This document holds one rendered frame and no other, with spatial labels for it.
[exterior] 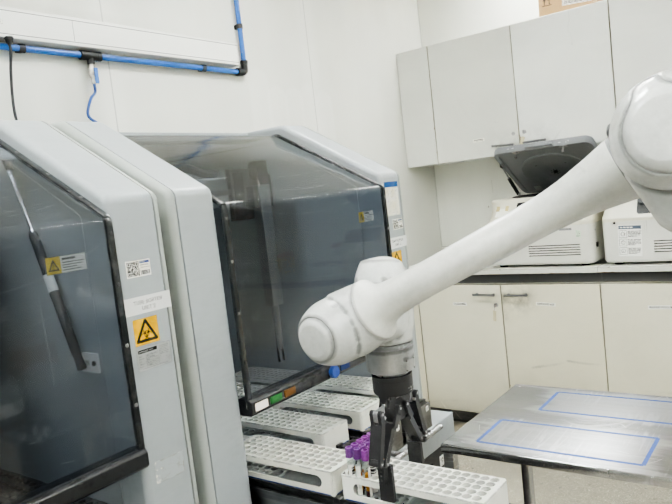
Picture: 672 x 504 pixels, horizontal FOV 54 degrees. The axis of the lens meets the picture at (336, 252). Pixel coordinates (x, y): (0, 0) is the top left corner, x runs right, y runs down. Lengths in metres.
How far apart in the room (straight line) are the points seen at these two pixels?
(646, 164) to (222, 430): 0.94
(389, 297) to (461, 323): 2.78
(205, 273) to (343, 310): 0.39
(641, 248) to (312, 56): 1.86
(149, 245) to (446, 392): 2.91
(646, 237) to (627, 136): 2.61
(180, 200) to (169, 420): 0.41
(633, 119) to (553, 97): 3.00
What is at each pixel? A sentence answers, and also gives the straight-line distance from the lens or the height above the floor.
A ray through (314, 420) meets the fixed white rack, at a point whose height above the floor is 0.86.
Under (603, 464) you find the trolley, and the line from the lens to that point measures 1.43.
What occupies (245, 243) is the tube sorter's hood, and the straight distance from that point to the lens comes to 1.38.
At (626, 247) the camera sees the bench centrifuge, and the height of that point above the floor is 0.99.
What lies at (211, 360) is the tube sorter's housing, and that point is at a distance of 1.34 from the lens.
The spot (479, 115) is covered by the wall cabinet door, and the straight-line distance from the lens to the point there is 3.92.
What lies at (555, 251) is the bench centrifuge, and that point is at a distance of 3.49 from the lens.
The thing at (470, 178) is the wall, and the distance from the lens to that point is 4.32.
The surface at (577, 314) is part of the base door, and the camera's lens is 3.52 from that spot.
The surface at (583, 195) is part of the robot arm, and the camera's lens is 1.03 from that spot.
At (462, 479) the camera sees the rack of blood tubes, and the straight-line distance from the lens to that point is 1.27.
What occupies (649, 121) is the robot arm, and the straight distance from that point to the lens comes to 0.78.
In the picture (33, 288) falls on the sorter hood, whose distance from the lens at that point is 1.10.
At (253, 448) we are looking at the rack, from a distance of 1.52.
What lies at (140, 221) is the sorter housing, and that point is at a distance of 1.23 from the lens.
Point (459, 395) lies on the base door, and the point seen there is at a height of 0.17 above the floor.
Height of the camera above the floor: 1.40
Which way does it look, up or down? 5 degrees down
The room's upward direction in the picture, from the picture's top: 7 degrees counter-clockwise
